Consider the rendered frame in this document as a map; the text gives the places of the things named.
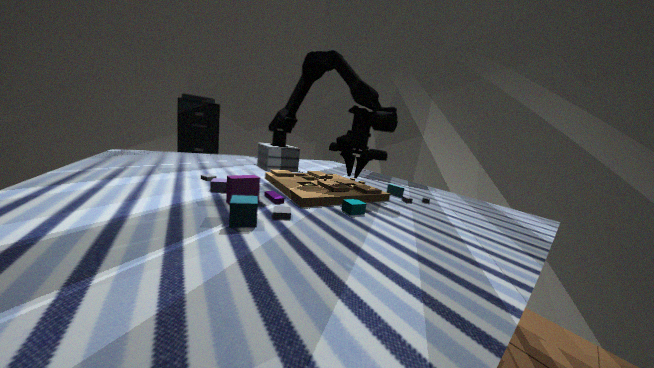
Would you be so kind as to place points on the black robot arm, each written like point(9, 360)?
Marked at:
point(316, 63)

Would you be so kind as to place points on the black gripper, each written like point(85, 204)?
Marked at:
point(365, 155)

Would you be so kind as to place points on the tan wooden puzzle board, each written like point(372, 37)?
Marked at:
point(328, 189)

